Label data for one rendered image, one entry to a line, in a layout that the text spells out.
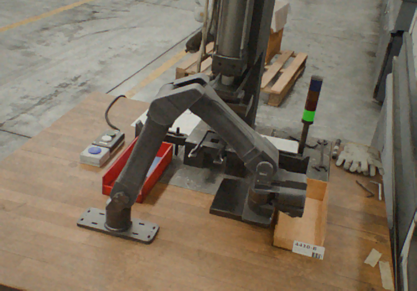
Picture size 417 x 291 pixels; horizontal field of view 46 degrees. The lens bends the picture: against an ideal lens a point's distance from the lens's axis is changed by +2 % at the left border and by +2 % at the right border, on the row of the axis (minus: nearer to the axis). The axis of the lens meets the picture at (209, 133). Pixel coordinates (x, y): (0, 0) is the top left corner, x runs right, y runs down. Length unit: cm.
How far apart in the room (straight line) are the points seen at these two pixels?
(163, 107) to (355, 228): 67
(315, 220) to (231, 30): 57
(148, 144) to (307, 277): 49
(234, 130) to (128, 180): 28
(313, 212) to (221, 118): 50
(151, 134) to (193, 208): 35
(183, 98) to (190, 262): 41
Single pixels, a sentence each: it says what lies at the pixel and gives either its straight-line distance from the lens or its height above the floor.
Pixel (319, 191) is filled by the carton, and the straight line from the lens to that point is 144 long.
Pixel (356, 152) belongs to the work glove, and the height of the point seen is 92.
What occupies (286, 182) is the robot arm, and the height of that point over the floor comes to 113.
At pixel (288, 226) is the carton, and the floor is 91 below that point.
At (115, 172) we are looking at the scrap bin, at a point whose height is 93.
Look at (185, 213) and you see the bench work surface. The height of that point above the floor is 90.
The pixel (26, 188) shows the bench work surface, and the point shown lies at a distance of 143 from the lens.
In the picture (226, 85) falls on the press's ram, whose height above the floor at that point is 118.
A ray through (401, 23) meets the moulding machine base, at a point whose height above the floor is 76.
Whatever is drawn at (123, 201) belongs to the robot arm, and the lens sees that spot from 116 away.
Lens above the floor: 171
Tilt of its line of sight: 28 degrees down
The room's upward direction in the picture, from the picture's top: 6 degrees clockwise
